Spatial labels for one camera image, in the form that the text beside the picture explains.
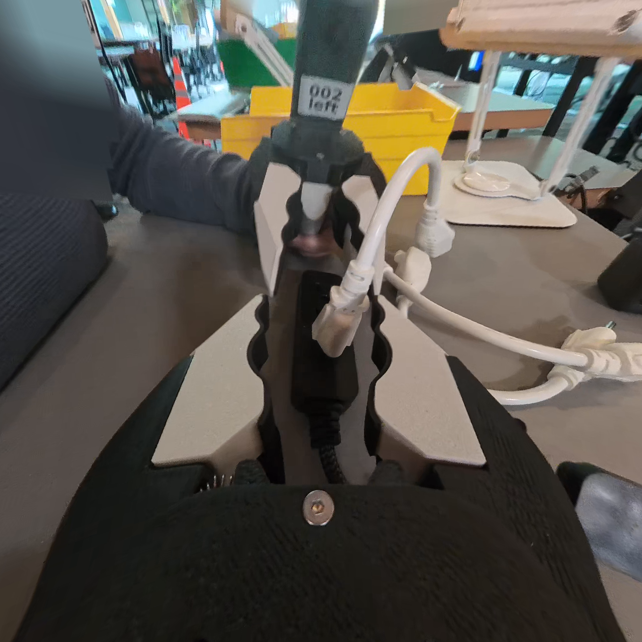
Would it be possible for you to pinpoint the green bin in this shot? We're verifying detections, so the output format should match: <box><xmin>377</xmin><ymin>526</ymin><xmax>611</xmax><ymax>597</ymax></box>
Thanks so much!
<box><xmin>216</xmin><ymin>37</ymin><xmax>297</xmax><ymax>91</ymax></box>

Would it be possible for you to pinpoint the white board stand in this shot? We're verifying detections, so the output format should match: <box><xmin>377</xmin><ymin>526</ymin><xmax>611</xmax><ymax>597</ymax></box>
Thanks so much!
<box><xmin>444</xmin><ymin>50</ymin><xmax>623</xmax><ymax>229</ymax></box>

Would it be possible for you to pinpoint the person's left forearm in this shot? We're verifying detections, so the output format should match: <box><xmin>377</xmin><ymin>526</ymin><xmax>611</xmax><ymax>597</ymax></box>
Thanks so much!
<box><xmin>108</xmin><ymin>95</ymin><xmax>261</xmax><ymax>234</ymax></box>

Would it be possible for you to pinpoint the black battery charging case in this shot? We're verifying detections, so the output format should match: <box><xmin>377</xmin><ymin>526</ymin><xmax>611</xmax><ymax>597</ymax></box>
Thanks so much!
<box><xmin>597</xmin><ymin>236</ymin><xmax>642</xmax><ymax>314</ymax></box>

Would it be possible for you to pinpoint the yellow plastic bin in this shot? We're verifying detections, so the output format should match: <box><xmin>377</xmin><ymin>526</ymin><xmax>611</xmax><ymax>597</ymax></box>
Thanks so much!
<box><xmin>221</xmin><ymin>83</ymin><xmax>461</xmax><ymax>196</ymax></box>

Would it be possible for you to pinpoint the orange traffic cone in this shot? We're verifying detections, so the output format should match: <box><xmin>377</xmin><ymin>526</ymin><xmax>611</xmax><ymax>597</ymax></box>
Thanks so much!
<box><xmin>171</xmin><ymin>55</ymin><xmax>194</xmax><ymax>141</ymax></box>

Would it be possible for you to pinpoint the person's torso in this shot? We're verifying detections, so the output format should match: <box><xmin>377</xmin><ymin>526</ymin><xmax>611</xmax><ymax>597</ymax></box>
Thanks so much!
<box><xmin>0</xmin><ymin>193</ymin><xmax>109</xmax><ymax>392</ymax></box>

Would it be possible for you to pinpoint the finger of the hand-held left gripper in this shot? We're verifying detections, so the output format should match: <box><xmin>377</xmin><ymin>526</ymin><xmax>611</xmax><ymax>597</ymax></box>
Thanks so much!
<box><xmin>336</xmin><ymin>174</ymin><xmax>388</xmax><ymax>296</ymax></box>
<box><xmin>253</xmin><ymin>162</ymin><xmax>302</xmax><ymax>298</ymax></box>

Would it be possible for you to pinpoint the black braided cable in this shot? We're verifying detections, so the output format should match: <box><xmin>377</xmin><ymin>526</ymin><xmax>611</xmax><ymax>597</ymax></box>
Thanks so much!
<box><xmin>552</xmin><ymin>166</ymin><xmax>603</xmax><ymax>211</ymax></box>

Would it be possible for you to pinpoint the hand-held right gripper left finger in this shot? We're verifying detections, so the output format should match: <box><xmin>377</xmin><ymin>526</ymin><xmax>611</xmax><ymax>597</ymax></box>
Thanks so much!
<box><xmin>150</xmin><ymin>294</ymin><xmax>272</xmax><ymax>482</ymax></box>

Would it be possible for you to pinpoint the white extension cord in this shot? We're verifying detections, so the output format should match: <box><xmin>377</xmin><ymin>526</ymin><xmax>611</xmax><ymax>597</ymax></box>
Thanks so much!
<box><xmin>311</xmin><ymin>147</ymin><xmax>456</xmax><ymax>358</ymax></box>
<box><xmin>384</xmin><ymin>246</ymin><xmax>642</xmax><ymax>379</ymax></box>
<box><xmin>396</xmin><ymin>293</ymin><xmax>587</xmax><ymax>406</ymax></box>

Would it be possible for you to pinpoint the person's left hand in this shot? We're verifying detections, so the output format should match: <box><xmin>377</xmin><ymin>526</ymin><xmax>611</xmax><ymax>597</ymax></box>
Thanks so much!
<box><xmin>291</xmin><ymin>228</ymin><xmax>336</xmax><ymax>260</ymax></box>

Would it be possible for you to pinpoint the wooden-edged table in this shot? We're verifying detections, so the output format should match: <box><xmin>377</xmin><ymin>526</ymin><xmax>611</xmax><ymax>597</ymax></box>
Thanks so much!
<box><xmin>451</xmin><ymin>83</ymin><xmax>557</xmax><ymax>133</ymax></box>

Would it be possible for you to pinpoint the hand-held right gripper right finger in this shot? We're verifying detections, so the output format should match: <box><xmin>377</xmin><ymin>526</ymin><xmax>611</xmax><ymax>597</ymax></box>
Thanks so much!
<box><xmin>366</xmin><ymin>295</ymin><xmax>487</xmax><ymax>482</ymax></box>

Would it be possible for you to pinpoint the black angled plug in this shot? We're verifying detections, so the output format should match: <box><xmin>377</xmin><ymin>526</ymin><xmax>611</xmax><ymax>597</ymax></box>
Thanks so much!
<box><xmin>556</xmin><ymin>461</ymin><xmax>642</xmax><ymax>585</ymax></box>

